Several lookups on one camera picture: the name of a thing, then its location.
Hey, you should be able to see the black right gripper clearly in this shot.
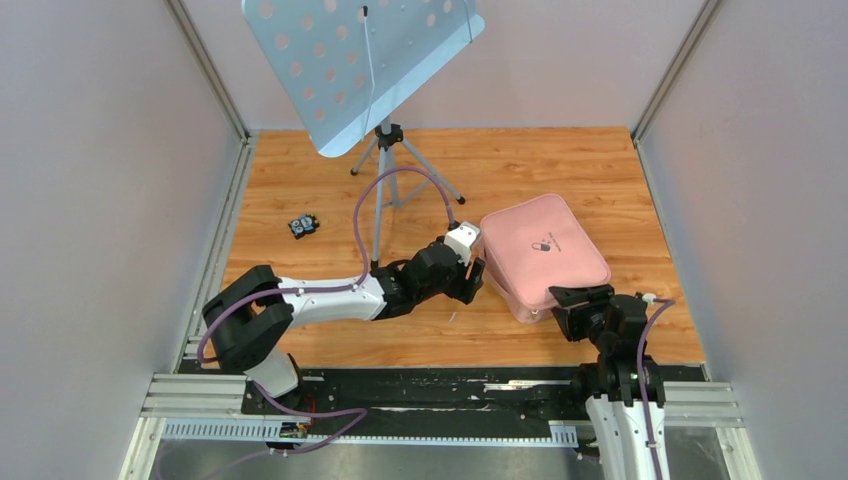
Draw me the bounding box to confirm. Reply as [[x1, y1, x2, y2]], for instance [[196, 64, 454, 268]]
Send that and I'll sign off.
[[547, 283, 611, 351]]

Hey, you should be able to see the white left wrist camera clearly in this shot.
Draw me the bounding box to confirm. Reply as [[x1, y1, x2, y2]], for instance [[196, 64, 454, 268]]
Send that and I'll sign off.
[[443, 222, 481, 267]]

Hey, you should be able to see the pink medicine kit case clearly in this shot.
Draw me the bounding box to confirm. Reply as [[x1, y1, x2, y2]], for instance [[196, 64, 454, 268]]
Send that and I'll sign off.
[[479, 193, 611, 324]]

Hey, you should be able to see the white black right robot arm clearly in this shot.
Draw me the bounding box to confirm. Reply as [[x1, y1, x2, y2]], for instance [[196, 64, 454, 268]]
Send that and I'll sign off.
[[549, 285, 675, 479]]

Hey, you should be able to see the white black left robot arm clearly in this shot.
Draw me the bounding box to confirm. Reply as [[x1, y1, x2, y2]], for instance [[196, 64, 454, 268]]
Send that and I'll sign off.
[[198, 238, 486, 413]]

